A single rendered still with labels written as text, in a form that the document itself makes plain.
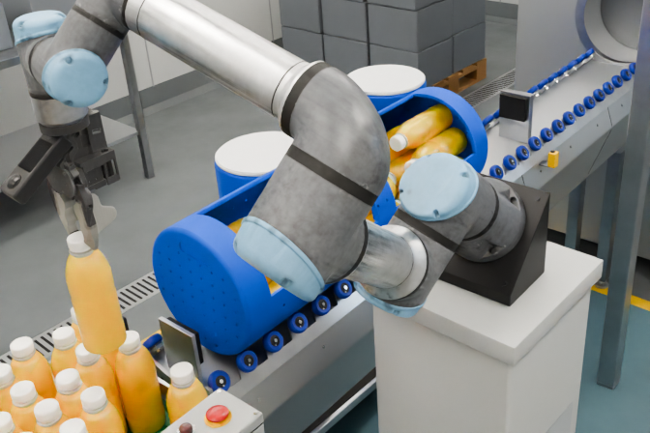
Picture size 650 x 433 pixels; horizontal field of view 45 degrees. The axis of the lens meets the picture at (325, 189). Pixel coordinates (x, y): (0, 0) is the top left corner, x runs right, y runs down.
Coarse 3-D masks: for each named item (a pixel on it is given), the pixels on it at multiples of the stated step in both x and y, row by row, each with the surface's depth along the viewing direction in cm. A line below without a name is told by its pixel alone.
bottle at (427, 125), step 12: (432, 108) 204; (444, 108) 204; (408, 120) 198; (420, 120) 198; (432, 120) 200; (444, 120) 203; (408, 132) 195; (420, 132) 196; (432, 132) 200; (408, 144) 196; (420, 144) 198
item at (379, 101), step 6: (426, 84) 269; (414, 90) 263; (372, 96) 261; (378, 96) 260; (384, 96) 260; (390, 96) 260; (396, 96) 260; (402, 96) 260; (372, 102) 261; (378, 102) 260; (384, 102) 260; (390, 102) 260; (378, 108) 261
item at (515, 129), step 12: (504, 96) 240; (516, 96) 238; (528, 96) 236; (504, 108) 242; (516, 108) 239; (528, 108) 238; (504, 120) 245; (516, 120) 241; (528, 120) 240; (504, 132) 247; (516, 132) 244; (528, 132) 242
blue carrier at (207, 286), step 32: (416, 96) 204; (448, 96) 202; (480, 128) 201; (480, 160) 202; (256, 192) 180; (384, 192) 174; (192, 224) 151; (224, 224) 176; (384, 224) 175; (160, 256) 159; (192, 256) 152; (224, 256) 146; (160, 288) 165; (192, 288) 156; (224, 288) 148; (256, 288) 148; (192, 320) 161; (224, 320) 153; (256, 320) 149; (224, 352) 158
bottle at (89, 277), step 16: (80, 256) 124; (96, 256) 125; (80, 272) 123; (96, 272) 124; (80, 288) 124; (96, 288) 125; (112, 288) 128; (80, 304) 126; (96, 304) 126; (112, 304) 128; (80, 320) 128; (96, 320) 127; (112, 320) 129; (96, 336) 129; (112, 336) 130; (96, 352) 130
